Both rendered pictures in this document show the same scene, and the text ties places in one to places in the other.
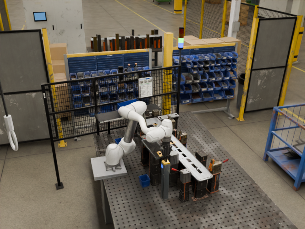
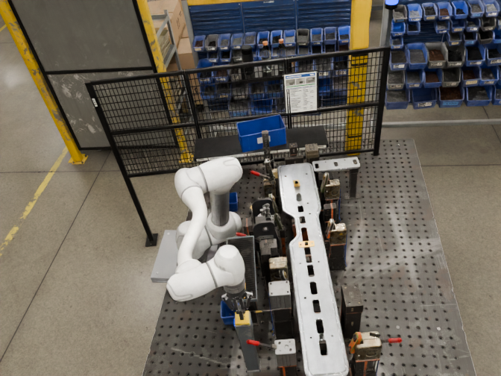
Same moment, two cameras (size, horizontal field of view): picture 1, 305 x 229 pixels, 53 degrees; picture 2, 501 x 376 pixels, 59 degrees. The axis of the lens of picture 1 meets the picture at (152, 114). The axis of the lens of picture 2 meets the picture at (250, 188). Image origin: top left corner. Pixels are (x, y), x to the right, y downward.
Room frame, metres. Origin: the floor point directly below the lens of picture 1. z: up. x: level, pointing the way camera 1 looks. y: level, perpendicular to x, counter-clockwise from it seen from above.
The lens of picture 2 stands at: (1.58, -0.72, 2.84)
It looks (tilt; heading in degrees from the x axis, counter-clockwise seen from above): 43 degrees down; 28
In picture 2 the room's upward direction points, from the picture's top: 9 degrees counter-clockwise
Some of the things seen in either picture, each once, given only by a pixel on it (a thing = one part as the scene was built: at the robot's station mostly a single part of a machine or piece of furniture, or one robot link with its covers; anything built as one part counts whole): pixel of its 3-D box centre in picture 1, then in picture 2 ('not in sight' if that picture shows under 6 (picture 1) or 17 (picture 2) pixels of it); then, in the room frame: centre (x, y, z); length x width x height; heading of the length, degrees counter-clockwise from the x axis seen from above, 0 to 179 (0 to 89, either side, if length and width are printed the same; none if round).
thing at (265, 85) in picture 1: (268, 70); not in sight; (5.64, -2.22, 1.00); 1.04 x 0.14 x 2.00; 107
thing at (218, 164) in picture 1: (213, 176); (364, 358); (2.55, -0.65, 0.88); 0.15 x 0.11 x 0.36; 115
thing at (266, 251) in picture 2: (159, 158); (268, 274); (2.83, -0.08, 0.90); 0.05 x 0.05 x 0.40; 25
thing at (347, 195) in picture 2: (175, 124); (353, 180); (3.73, -0.32, 0.84); 0.11 x 0.06 x 0.29; 115
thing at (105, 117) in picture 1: (128, 112); (259, 142); (3.74, 0.32, 1.01); 0.90 x 0.22 x 0.03; 115
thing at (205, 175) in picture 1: (173, 143); (308, 247); (2.99, -0.25, 1.00); 1.38 x 0.22 x 0.02; 25
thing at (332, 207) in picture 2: (174, 139); (329, 222); (3.32, -0.27, 0.84); 0.11 x 0.08 x 0.29; 115
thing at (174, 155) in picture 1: (172, 168); (281, 311); (2.64, -0.22, 0.90); 0.13 x 0.10 x 0.41; 115
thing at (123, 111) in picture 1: (126, 112); (188, 183); (2.82, 0.27, 1.48); 0.18 x 0.14 x 0.13; 47
